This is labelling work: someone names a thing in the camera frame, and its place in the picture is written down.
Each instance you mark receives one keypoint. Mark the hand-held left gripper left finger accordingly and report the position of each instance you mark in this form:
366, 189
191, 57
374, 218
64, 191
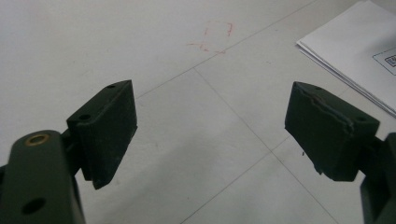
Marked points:
107, 130

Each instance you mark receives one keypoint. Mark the white paper stack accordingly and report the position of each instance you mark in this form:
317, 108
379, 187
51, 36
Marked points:
351, 46

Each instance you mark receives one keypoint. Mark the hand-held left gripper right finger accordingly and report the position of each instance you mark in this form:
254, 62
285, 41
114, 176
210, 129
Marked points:
323, 133

